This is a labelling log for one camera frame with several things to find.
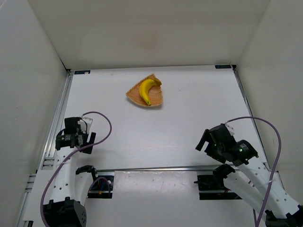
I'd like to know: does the yellow fake banana bunch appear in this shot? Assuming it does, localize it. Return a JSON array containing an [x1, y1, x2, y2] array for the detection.
[[139, 79, 162, 106]]

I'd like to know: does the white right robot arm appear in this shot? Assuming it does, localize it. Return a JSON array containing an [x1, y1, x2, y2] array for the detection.
[[196, 124, 303, 227]]

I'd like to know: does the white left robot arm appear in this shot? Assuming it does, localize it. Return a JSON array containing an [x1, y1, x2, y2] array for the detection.
[[43, 117, 97, 227]]

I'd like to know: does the woven triangular fruit basket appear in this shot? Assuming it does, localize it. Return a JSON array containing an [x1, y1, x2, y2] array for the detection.
[[125, 74, 163, 107]]

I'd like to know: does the left blue corner label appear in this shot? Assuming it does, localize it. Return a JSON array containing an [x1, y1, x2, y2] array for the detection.
[[74, 70, 90, 75]]

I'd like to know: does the blue corner label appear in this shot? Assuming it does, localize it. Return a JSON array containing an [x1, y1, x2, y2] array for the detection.
[[74, 70, 90, 75], [215, 65, 232, 69]]

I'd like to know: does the right blue corner label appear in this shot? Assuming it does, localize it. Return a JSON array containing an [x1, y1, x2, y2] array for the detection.
[[215, 65, 232, 69]]

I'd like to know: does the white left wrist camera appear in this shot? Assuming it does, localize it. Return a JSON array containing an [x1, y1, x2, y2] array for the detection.
[[78, 116, 93, 134]]

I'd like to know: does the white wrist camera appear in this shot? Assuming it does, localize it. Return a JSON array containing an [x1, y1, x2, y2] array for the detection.
[[224, 123, 235, 136], [78, 116, 93, 134]]

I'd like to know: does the front aluminium rail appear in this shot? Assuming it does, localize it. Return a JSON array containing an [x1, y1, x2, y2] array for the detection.
[[96, 164, 268, 173]]

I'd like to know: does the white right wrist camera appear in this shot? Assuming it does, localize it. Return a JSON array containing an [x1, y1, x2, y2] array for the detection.
[[224, 123, 235, 136]]

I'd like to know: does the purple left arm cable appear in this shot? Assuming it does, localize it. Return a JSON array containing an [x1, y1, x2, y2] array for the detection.
[[40, 111, 112, 227]]

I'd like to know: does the right aluminium rail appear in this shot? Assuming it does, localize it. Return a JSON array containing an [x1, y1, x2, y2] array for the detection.
[[232, 65, 267, 162]]

